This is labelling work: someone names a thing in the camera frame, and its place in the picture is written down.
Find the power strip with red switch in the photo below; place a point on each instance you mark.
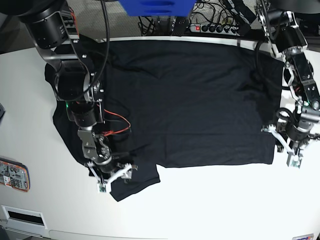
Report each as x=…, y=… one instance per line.
x=214, y=29

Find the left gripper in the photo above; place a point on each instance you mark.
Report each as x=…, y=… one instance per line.
x=290, y=139

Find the black T-shirt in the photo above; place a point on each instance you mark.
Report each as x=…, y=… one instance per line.
x=179, y=104

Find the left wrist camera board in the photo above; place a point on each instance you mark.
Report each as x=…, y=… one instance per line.
x=294, y=161

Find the orange framed device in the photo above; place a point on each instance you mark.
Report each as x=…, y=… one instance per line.
x=14, y=175

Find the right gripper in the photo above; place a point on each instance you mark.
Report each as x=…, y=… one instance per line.
x=107, y=174

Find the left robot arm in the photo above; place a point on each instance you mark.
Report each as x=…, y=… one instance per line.
x=287, y=42

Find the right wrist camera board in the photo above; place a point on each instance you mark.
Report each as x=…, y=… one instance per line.
x=103, y=188

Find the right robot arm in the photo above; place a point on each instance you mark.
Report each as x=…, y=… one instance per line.
x=53, y=28

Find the sticker at bottom right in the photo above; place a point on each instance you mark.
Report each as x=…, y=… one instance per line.
x=304, y=237

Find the blue plastic box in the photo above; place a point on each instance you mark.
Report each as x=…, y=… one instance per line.
x=144, y=8

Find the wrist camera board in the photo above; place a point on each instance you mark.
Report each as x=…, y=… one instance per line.
x=103, y=188
x=294, y=161

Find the dark object at left edge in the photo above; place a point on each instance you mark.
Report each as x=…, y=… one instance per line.
x=2, y=112

